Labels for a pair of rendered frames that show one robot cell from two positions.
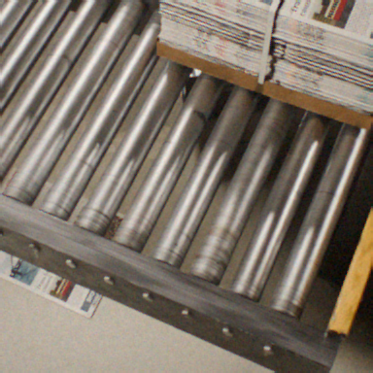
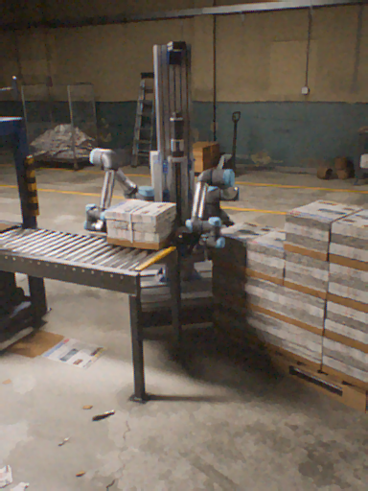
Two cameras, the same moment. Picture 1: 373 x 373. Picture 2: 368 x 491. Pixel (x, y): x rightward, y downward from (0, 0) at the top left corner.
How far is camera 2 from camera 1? 230 cm
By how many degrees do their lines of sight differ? 41
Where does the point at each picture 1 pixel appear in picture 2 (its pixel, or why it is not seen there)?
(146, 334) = (103, 372)
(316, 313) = (168, 367)
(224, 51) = (123, 234)
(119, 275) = (85, 267)
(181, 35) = (112, 232)
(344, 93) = (150, 238)
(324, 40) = (142, 218)
